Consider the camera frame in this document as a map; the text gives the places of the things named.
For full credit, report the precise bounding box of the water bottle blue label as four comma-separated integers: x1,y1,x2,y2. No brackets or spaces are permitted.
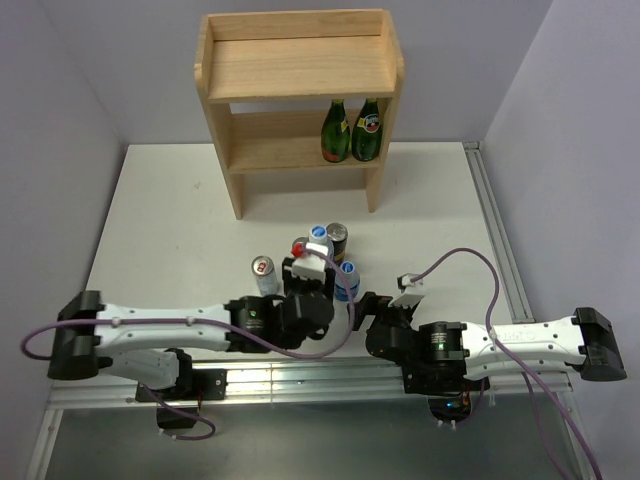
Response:
334,260,360,302
307,224,334,259

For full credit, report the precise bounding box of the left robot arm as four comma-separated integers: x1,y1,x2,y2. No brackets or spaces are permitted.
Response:
47,256,336,399

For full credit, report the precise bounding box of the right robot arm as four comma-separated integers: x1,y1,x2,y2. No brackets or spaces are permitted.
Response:
354,292,627,396

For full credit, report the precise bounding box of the wooden two-tier shelf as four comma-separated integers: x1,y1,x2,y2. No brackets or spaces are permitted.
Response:
194,9,405,218

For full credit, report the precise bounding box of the silver can front left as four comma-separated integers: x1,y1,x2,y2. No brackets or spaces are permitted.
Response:
251,255,279,296

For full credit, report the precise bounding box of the silver can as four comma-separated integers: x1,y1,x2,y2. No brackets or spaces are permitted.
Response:
251,255,279,296
292,236,308,249

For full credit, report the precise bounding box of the silver can middle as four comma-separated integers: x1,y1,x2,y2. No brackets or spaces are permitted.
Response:
292,236,308,249

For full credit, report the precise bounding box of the black can rear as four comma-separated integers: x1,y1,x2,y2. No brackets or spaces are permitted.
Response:
326,222,348,265

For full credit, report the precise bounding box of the green glass bottle left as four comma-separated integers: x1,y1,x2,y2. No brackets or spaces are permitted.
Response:
321,99,350,163

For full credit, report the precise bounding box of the green glass bottle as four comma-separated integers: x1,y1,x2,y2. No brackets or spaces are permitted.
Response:
351,98,382,162
321,99,350,163

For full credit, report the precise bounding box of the green glass bottle right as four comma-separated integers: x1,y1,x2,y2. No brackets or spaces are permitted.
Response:
351,98,382,162

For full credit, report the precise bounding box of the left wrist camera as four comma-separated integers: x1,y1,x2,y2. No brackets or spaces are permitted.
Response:
291,242,329,282

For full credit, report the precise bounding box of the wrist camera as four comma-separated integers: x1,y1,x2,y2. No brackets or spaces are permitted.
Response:
291,242,329,282
389,273,426,309

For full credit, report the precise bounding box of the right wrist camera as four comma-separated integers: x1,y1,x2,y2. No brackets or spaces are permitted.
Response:
389,273,426,309

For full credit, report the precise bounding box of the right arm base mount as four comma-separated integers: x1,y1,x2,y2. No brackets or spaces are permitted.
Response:
401,362,490,431

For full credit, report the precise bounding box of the aluminium front rail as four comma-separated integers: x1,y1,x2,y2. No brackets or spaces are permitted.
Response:
47,357,574,409

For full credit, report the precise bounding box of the aluminium side rail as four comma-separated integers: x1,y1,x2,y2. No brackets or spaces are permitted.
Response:
463,142,534,323

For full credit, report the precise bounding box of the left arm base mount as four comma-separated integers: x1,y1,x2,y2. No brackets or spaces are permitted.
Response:
135,369,227,434

